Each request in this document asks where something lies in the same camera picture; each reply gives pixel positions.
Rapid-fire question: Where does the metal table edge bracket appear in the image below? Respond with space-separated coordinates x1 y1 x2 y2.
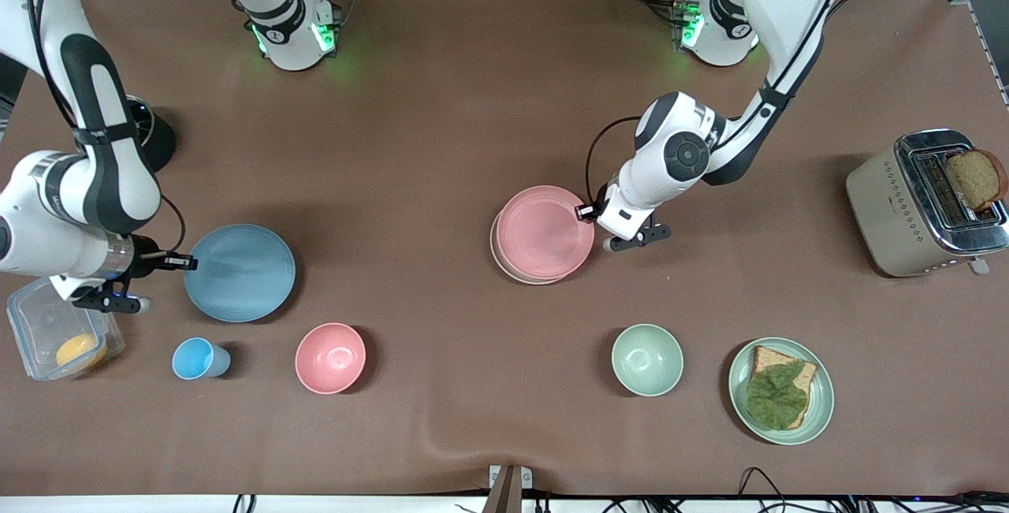
489 464 534 513

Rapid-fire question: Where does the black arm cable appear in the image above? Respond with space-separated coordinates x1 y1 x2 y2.
22 0 187 255
584 0 919 208

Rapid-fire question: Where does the bread slice under lettuce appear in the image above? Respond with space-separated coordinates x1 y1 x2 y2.
747 345 819 429

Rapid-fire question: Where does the clear plastic container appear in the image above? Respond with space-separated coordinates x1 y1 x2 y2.
6 275 126 381

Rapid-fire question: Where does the yellow round food item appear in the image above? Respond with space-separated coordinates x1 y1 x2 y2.
55 333 108 370

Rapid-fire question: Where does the green lettuce leaf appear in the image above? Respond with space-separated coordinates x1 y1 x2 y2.
746 362 810 431

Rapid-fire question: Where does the blue plate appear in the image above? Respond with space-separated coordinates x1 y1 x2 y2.
183 224 297 323

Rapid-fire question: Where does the blue cup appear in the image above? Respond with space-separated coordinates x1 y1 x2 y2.
172 337 233 381

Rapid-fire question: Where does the green bowl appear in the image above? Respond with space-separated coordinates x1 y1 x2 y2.
611 324 685 398

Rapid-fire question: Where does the looped black floor cable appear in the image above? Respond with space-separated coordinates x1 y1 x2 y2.
738 467 789 512

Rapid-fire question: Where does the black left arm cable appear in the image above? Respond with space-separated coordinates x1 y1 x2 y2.
584 0 919 208

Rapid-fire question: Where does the black pot with blue handle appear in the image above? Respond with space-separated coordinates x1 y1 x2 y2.
125 94 177 175

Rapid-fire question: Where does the brown toast slice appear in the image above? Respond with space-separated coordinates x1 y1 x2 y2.
944 148 1009 212

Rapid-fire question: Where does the pink plate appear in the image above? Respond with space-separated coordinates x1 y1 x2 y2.
495 185 597 282

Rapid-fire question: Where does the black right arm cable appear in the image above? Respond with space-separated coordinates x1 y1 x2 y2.
22 0 187 255

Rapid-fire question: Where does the brown table cover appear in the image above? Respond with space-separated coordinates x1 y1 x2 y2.
0 0 1009 498

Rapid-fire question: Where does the green plate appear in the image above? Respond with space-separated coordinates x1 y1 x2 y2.
728 337 835 446

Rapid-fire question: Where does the beige and chrome toaster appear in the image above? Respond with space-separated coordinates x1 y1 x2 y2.
845 128 1009 278

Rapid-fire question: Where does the beige plate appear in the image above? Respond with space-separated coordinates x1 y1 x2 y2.
490 212 586 286

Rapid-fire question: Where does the pink bowl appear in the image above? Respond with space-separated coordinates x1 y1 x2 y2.
295 322 368 396

